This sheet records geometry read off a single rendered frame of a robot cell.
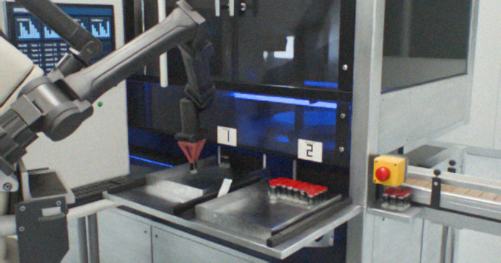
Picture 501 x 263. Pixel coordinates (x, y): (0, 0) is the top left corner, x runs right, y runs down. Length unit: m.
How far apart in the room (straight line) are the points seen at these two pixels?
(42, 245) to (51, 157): 0.80
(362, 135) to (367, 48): 0.25
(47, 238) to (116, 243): 1.30
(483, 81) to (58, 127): 5.47
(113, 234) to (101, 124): 0.63
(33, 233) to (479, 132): 5.49
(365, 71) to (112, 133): 1.03
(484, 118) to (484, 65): 0.57
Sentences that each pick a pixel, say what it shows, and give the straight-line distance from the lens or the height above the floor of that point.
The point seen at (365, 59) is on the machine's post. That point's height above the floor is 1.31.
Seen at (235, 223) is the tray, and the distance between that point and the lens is 1.32.
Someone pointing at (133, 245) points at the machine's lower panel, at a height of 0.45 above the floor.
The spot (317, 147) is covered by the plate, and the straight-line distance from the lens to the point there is 1.56.
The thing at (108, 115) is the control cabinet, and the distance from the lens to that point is 2.02.
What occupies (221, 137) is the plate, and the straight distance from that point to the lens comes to 1.80.
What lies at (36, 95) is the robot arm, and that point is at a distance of 1.00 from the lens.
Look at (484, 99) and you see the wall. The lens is 6.13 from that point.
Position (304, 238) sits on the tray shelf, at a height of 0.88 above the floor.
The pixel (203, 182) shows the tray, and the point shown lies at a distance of 1.72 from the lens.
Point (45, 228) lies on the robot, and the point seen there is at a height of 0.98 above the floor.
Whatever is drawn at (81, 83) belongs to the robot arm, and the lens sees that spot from 1.02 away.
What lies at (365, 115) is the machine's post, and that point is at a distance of 1.47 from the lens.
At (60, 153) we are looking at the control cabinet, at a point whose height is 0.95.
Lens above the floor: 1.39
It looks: 11 degrees down
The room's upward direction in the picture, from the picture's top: straight up
